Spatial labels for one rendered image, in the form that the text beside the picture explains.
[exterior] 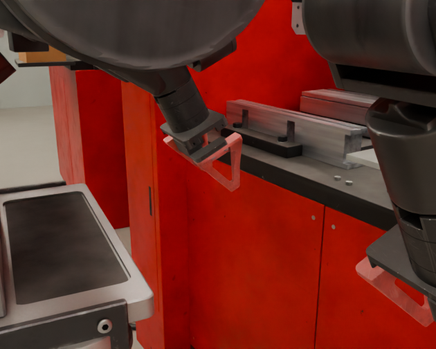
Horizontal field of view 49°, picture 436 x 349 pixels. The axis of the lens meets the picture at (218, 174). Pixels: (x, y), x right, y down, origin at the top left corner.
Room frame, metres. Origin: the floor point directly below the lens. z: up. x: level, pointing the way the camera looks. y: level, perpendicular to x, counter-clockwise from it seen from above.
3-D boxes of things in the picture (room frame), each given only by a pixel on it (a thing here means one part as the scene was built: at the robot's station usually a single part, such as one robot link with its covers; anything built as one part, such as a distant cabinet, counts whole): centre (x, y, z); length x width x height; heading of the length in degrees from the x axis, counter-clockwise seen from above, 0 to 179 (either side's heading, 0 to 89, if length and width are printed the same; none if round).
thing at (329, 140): (1.30, -0.19, 0.92); 0.50 x 0.06 x 0.10; 34
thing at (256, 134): (1.31, -0.11, 0.89); 0.30 x 0.05 x 0.03; 34
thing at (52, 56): (2.67, 0.94, 1.05); 0.30 x 0.28 x 0.14; 25
